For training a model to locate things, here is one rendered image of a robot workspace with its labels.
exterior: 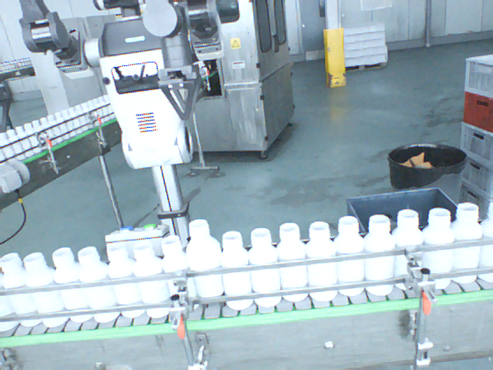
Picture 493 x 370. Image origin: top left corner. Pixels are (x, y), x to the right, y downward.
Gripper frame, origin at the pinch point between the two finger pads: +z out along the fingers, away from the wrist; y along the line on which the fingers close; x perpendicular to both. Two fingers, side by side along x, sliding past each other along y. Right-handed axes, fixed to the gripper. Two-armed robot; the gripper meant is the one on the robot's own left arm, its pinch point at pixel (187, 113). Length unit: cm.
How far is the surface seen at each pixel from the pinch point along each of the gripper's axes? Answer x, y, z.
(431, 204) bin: -69, 47, 46
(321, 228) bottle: -24.4, -6.9, 24.8
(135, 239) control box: 18.2, 4.9, 28.5
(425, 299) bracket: -40, -19, 35
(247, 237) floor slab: 7, 196, 124
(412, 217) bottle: -42.5, -6.4, 24.6
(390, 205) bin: -55, 47, 45
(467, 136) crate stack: -158, 201, 65
